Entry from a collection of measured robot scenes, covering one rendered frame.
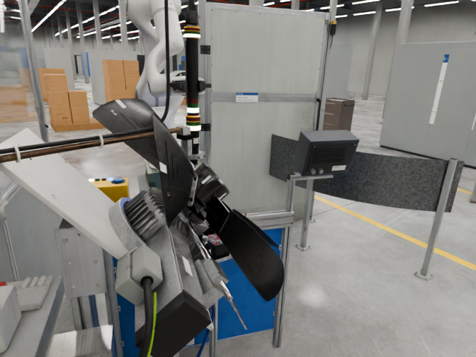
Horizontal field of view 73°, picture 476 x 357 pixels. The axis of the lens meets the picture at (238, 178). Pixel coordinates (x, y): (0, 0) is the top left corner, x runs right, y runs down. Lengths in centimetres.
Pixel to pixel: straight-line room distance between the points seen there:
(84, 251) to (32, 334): 27
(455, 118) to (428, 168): 421
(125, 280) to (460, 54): 662
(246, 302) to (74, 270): 110
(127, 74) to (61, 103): 180
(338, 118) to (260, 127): 483
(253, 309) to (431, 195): 160
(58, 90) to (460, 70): 795
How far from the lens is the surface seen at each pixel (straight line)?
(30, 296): 116
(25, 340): 106
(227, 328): 191
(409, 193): 274
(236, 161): 300
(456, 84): 688
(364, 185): 269
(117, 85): 912
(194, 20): 97
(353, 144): 161
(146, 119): 100
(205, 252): 81
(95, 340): 102
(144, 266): 67
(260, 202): 323
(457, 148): 688
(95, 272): 94
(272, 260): 77
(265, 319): 196
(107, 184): 138
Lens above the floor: 153
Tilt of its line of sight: 19 degrees down
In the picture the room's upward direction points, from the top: 2 degrees clockwise
